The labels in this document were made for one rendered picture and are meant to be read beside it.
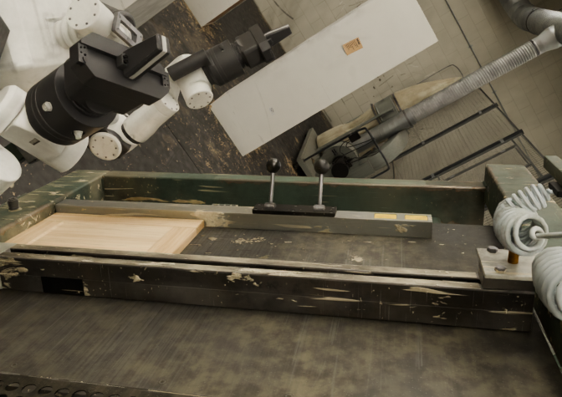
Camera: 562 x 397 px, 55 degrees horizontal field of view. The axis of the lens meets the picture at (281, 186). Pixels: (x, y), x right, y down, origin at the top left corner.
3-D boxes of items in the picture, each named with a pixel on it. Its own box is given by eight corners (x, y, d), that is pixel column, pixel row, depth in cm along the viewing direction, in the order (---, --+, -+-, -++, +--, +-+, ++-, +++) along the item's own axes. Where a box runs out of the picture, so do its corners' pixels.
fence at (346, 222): (68, 212, 146) (65, 198, 145) (430, 230, 127) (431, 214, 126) (57, 219, 142) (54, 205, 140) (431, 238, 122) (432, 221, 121)
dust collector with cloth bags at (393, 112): (303, 132, 762) (447, 48, 690) (329, 173, 778) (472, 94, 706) (288, 164, 636) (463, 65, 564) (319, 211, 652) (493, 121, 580)
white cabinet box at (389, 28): (224, 93, 563) (401, -22, 497) (255, 139, 576) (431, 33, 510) (208, 105, 507) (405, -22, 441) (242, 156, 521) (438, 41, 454)
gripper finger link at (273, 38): (292, 34, 127) (268, 46, 127) (287, 22, 125) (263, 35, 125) (294, 37, 126) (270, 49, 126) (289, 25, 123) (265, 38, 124)
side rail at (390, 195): (115, 203, 171) (111, 170, 168) (480, 219, 149) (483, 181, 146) (105, 210, 166) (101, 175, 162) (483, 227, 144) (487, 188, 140)
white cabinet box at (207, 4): (184, -21, 628) (233, -58, 604) (212, 23, 641) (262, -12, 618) (171, -20, 586) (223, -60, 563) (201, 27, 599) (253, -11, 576)
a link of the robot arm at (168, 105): (214, 86, 127) (176, 119, 132) (201, 58, 131) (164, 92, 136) (196, 77, 122) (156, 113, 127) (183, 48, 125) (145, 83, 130)
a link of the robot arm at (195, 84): (237, 94, 128) (194, 115, 129) (221, 60, 132) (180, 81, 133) (221, 68, 118) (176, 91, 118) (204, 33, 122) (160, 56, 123)
